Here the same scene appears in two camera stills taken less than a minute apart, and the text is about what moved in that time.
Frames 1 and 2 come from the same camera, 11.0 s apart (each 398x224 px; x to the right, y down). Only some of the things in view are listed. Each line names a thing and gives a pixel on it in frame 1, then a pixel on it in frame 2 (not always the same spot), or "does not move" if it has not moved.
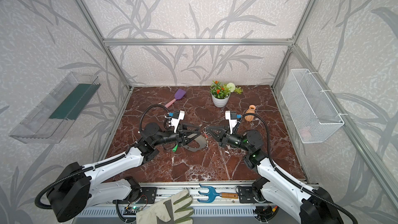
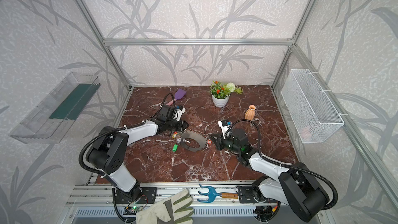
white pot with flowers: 221,93 does not move
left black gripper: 180,135 → 176,126
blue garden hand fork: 212,195 does not move
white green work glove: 177,209 does not move
